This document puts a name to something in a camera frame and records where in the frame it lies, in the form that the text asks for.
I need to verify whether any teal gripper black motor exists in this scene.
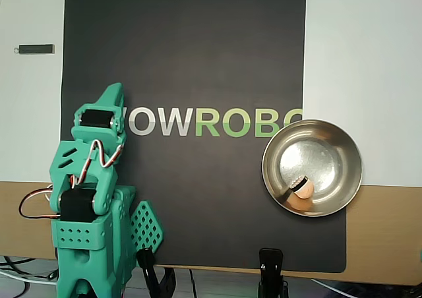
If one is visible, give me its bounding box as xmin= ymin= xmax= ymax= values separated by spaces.
xmin=70 ymin=82 xmax=129 ymax=148

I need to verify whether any red white black servo cable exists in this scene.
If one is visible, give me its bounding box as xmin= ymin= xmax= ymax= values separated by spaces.
xmin=18 ymin=185 xmax=62 ymax=220
xmin=71 ymin=139 xmax=125 ymax=185

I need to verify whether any black USB stick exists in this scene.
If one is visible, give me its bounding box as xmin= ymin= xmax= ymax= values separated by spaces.
xmin=13 ymin=43 xmax=56 ymax=56

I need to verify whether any white paper sheet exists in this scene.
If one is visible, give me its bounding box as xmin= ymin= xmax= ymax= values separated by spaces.
xmin=0 ymin=0 xmax=67 ymax=184
xmin=300 ymin=0 xmax=422 ymax=189

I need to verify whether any black WOWROBO mat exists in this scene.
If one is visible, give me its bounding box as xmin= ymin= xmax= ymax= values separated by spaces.
xmin=55 ymin=0 xmax=348 ymax=274

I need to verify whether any black clamp right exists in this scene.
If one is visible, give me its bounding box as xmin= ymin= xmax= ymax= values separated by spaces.
xmin=258 ymin=247 xmax=290 ymax=298

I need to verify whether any metal bowl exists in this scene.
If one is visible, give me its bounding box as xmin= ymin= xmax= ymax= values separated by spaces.
xmin=261 ymin=119 xmax=363 ymax=218

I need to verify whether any black table clamp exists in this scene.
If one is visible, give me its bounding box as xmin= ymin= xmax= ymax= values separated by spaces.
xmin=136 ymin=246 xmax=176 ymax=298

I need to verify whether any wooden ball with black base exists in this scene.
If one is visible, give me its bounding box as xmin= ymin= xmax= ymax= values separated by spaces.
xmin=288 ymin=175 xmax=315 ymax=201

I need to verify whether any thin black cable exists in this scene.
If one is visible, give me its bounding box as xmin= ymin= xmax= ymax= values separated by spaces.
xmin=188 ymin=268 xmax=198 ymax=298

